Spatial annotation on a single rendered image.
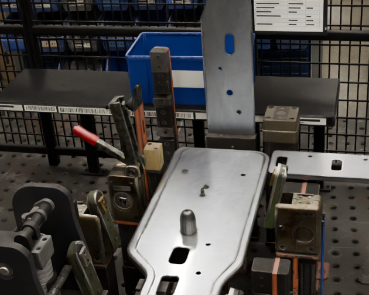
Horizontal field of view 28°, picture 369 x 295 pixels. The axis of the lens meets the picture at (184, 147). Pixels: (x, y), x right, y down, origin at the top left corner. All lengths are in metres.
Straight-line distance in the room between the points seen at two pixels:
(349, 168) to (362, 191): 0.48
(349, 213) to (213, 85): 0.55
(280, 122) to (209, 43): 0.24
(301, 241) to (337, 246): 0.43
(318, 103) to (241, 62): 0.26
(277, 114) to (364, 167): 0.24
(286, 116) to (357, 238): 0.40
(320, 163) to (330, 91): 0.31
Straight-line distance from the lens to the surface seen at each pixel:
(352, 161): 1.65
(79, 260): 1.27
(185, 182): 1.58
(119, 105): 1.46
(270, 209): 1.44
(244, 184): 1.56
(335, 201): 2.05
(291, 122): 1.68
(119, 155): 1.53
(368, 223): 1.97
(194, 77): 1.81
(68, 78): 2.07
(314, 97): 1.86
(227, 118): 1.74
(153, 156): 1.59
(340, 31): 1.92
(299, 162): 1.64
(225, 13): 1.63
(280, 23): 1.92
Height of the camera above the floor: 1.84
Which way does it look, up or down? 29 degrees down
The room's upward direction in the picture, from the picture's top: 5 degrees counter-clockwise
